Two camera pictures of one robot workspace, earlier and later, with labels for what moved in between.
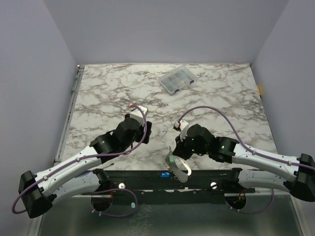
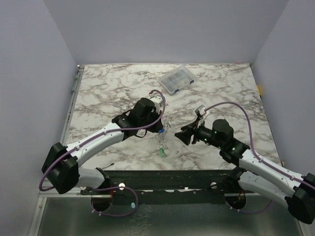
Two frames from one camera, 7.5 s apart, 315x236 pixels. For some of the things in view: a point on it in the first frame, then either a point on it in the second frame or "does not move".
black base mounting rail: [156, 187] does not move
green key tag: [171, 157] -> [162, 153]
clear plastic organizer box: [176, 79] does not move
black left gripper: [142, 133] -> [156, 128]
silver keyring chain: [173, 174] -> [161, 135]
